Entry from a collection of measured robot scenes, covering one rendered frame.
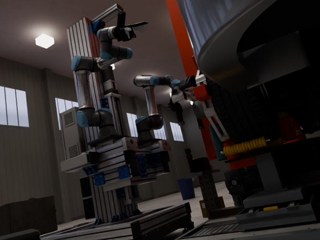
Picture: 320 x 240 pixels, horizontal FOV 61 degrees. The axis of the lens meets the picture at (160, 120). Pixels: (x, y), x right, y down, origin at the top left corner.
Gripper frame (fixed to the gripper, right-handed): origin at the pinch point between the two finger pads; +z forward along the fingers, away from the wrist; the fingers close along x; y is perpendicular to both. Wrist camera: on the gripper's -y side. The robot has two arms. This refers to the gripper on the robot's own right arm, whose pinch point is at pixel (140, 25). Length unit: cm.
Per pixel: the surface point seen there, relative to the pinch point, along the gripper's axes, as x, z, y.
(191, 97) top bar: -28, 4, 59
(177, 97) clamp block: -10, 6, 50
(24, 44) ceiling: -376, -914, 53
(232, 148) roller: -1, 44, 77
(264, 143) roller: -7, 61, 74
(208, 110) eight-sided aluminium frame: -2, 32, 53
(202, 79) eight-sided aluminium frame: -12.3, 25.9, 38.2
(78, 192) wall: -279, -832, 659
